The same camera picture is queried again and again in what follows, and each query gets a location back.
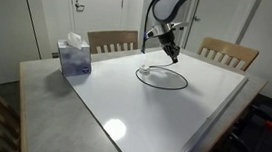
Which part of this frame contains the white whiteboard sheet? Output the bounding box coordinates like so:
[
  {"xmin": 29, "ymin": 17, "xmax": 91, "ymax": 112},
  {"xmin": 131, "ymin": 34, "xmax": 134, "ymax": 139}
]
[{"xmin": 57, "ymin": 38, "xmax": 251, "ymax": 152}]

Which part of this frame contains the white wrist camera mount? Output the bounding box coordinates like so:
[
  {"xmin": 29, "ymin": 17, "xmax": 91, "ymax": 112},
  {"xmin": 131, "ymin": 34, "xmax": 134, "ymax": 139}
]
[{"xmin": 145, "ymin": 17, "xmax": 190, "ymax": 43}]

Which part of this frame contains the black cable white plug charger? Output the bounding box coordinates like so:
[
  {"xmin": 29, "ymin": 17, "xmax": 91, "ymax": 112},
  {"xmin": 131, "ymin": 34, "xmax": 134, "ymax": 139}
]
[{"xmin": 133, "ymin": 55, "xmax": 192, "ymax": 93}]

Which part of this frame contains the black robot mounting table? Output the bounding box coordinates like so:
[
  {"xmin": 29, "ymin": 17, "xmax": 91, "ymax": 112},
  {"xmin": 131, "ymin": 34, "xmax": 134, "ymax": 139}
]
[{"xmin": 198, "ymin": 87, "xmax": 272, "ymax": 152}]

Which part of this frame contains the white tissue paper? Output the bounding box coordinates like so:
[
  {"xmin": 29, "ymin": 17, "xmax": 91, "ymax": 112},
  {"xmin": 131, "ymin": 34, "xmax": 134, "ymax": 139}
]
[{"xmin": 64, "ymin": 31, "xmax": 85, "ymax": 51}]

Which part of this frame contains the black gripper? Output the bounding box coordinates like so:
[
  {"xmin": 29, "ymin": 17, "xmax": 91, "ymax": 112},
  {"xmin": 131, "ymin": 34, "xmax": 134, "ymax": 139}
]
[{"xmin": 156, "ymin": 30, "xmax": 183, "ymax": 65}]

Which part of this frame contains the purple tissue box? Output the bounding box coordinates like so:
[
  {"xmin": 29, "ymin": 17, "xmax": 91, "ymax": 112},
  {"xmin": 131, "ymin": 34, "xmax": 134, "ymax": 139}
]
[{"xmin": 54, "ymin": 37, "xmax": 95, "ymax": 81}]

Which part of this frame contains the silver door lever handle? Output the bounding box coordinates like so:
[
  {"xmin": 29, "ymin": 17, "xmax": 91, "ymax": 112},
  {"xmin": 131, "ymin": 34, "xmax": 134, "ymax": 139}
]
[
  {"xmin": 192, "ymin": 14, "xmax": 202, "ymax": 24},
  {"xmin": 73, "ymin": 0, "xmax": 86, "ymax": 14}
]

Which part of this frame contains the white room door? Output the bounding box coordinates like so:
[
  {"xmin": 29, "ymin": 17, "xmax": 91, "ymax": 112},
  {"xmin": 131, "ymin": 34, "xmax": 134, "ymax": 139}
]
[
  {"xmin": 60, "ymin": 0, "xmax": 129, "ymax": 49},
  {"xmin": 182, "ymin": 0, "xmax": 258, "ymax": 60}
]

